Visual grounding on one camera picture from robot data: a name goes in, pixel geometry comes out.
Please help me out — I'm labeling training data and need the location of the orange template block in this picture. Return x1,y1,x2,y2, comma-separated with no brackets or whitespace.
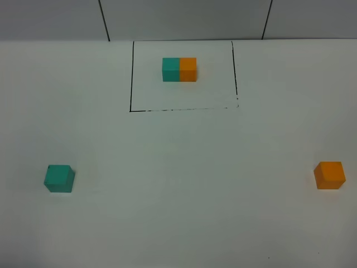
180,58,197,82

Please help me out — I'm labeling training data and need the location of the green template block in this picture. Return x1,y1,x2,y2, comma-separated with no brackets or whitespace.
162,58,180,82

